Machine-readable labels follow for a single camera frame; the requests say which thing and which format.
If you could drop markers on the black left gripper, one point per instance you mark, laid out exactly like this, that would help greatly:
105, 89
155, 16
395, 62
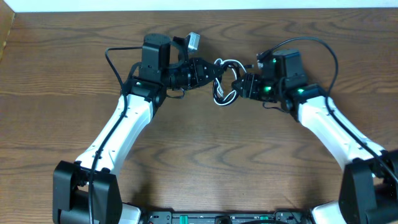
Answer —
197, 73

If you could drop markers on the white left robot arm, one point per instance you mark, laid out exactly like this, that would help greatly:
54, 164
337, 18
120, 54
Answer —
87, 190

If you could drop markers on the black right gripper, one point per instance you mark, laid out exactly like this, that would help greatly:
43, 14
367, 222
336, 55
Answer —
249, 89

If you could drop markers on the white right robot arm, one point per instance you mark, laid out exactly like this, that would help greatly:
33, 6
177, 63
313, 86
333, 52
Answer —
369, 187

